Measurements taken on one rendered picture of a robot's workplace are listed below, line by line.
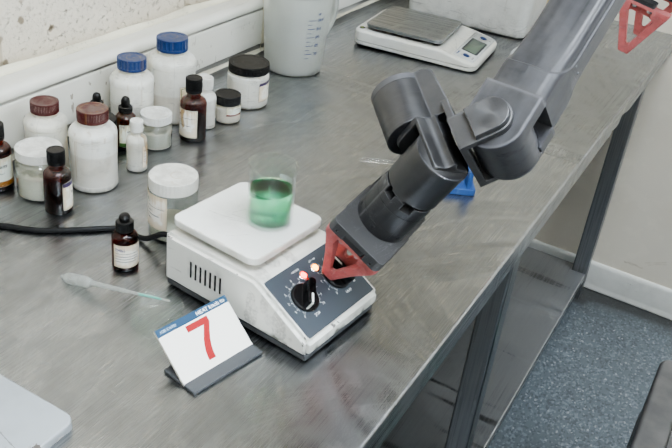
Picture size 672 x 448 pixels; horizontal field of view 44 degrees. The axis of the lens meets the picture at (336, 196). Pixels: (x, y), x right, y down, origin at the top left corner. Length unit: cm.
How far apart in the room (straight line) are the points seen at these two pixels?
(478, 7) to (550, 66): 115
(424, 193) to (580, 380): 143
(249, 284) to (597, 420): 133
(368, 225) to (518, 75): 20
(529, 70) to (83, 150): 58
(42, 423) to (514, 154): 47
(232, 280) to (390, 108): 24
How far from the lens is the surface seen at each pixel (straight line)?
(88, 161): 111
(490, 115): 74
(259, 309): 87
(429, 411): 183
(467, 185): 121
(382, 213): 80
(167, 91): 130
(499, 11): 191
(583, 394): 212
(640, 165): 232
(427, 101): 81
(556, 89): 78
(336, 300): 89
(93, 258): 101
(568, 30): 80
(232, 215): 92
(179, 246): 91
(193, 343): 85
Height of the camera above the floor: 132
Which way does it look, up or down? 29 degrees down
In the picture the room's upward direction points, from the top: 7 degrees clockwise
